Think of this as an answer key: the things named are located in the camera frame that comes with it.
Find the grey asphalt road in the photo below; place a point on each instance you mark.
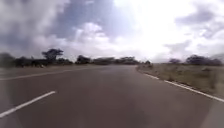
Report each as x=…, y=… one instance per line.
x=110, y=100

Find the row of dark trees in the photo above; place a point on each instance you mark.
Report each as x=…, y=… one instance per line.
x=50, y=59

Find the faint white edge line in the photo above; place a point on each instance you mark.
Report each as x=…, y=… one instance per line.
x=36, y=74

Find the white solid edge line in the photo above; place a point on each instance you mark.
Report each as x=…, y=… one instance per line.
x=186, y=88

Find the dry grass verge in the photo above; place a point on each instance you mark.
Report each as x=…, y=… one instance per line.
x=190, y=75

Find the group of dark bushes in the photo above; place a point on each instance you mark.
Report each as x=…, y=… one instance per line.
x=196, y=60

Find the white dashed centre line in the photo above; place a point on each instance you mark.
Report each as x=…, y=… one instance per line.
x=26, y=104

